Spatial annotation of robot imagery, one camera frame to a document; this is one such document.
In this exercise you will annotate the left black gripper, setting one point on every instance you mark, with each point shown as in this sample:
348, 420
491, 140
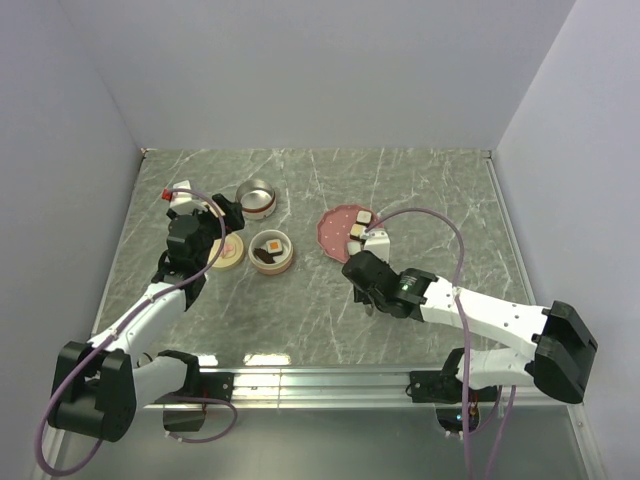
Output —
233, 217

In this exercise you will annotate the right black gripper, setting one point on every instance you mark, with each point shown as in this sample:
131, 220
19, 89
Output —
361, 296

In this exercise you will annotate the metal tongs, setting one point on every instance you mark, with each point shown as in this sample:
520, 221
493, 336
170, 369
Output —
369, 308

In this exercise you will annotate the dark brown food piece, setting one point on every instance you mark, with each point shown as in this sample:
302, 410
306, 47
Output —
263, 256

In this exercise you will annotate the orange topped sushi piece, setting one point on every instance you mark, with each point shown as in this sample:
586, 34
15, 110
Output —
274, 246

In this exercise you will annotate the tan sushi piece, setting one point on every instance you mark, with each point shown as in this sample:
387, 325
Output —
358, 232

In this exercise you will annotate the white sushi piece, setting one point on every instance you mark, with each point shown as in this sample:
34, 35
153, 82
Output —
353, 248
364, 217

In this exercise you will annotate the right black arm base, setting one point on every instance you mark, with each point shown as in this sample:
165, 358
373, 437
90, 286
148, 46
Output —
443, 387

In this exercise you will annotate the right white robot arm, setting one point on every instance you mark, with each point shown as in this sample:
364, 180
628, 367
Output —
550, 348

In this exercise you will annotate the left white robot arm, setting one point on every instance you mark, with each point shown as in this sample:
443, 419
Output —
97, 386

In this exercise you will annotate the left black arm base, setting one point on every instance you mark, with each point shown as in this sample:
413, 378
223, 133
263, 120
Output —
186, 411

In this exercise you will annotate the steel lunch box bowl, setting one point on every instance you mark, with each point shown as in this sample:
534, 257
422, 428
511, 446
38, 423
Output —
257, 198

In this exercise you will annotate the pink lunch box tier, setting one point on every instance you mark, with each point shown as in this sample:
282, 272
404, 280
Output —
282, 262

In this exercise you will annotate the pink scalloped plate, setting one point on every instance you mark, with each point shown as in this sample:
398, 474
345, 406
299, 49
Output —
334, 226

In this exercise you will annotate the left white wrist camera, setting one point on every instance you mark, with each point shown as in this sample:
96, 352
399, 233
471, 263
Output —
183, 203

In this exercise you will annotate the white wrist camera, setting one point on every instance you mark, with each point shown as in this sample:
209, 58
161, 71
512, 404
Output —
377, 242
183, 203

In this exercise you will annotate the cream lid with pink handle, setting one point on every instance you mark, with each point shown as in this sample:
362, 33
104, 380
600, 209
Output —
232, 253

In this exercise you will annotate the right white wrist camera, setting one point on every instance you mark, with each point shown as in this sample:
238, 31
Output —
377, 242

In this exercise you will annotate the aluminium mounting rail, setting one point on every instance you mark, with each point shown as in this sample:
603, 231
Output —
341, 387

